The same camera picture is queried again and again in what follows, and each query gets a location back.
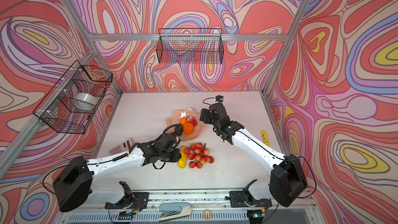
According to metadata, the yellow fake squash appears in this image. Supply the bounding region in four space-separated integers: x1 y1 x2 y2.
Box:
177 146 190 169

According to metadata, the red fake apple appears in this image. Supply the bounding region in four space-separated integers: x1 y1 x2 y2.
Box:
187 116 198 127

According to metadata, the large fake orange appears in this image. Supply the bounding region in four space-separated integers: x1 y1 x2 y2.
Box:
183 123 194 135

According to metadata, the red fake strawberry bunch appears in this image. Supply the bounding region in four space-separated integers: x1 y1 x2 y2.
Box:
186 143 215 169

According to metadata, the small fake orange mandarin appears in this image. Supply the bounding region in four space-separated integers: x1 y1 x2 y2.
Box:
180 117 188 126

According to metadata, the dark fake avocado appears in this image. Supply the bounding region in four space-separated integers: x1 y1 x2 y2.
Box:
172 124 183 136

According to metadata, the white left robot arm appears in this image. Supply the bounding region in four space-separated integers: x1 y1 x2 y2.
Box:
52 132 181 213

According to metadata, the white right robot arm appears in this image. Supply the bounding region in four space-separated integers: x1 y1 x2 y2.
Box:
200 102 308 207

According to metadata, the pink wavy fruit bowl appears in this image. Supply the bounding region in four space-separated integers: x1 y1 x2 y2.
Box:
166 108 205 142

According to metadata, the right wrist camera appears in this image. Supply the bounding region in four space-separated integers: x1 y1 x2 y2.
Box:
215 95 223 103

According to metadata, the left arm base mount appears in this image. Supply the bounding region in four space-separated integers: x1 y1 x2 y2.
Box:
105 181 149 216

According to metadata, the black wire basket back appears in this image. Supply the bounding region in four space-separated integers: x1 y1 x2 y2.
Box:
156 28 224 65

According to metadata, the black wire basket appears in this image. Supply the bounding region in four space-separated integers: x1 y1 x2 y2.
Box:
156 28 224 65
33 60 113 134

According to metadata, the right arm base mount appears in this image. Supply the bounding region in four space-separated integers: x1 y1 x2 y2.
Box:
225 179 272 210

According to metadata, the black wire basket left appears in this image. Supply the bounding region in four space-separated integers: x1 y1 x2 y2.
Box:
33 60 113 134

